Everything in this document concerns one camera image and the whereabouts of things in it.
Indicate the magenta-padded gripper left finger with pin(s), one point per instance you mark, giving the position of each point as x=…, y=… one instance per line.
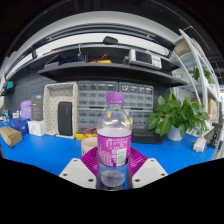
x=77, y=170

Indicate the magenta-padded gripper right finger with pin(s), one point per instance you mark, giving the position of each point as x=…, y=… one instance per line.
x=148, y=170

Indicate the clear bottle with purple cap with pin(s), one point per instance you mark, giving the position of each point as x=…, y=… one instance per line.
x=114, y=146

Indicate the beige patterned mug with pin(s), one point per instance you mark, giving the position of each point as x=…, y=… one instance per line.
x=88, y=145

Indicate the black flat device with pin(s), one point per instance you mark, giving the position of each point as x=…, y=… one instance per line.
x=148, y=136

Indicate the yellow multimeter with red leads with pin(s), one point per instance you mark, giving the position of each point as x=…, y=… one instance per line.
x=83, y=135

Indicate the white adapter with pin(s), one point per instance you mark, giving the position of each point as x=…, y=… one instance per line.
x=200, y=145

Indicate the white box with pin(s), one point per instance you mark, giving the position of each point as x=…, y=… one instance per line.
x=36, y=128

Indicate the green potted plant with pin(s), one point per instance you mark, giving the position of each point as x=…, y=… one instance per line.
x=176, y=115

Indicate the white woven basket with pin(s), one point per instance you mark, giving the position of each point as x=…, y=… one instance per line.
x=50, y=110

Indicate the grey small-parts drawer cabinet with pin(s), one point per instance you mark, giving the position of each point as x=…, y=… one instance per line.
x=91, y=100
x=140, y=100

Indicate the blue box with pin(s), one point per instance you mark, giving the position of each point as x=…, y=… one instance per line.
x=20, y=125

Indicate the black box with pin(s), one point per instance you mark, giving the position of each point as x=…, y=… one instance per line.
x=37, y=107

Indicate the brown cardboard box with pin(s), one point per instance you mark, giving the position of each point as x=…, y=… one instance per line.
x=10, y=136

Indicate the black tool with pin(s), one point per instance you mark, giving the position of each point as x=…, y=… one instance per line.
x=215, y=135

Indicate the purple bag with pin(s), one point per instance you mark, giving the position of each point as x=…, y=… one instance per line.
x=26, y=109

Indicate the black workbench shelf unit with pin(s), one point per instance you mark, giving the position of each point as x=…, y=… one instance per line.
x=110, y=71

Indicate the white shelf unit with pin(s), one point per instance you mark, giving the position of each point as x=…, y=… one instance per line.
x=200, y=76

